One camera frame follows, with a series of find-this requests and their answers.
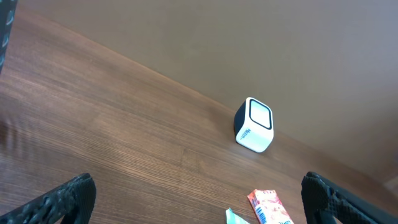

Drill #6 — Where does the white barcode scanner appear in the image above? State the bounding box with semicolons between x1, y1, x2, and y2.
233;97;274;153

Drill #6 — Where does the teal wet wipes pack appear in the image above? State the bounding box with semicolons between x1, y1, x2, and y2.
226;208;249;224

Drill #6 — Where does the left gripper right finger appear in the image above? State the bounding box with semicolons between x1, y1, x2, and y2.
301;172;397;224

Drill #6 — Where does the red white small box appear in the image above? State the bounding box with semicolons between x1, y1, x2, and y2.
247;189;293;224

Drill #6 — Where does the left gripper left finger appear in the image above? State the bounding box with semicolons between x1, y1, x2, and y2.
1;173;96;224

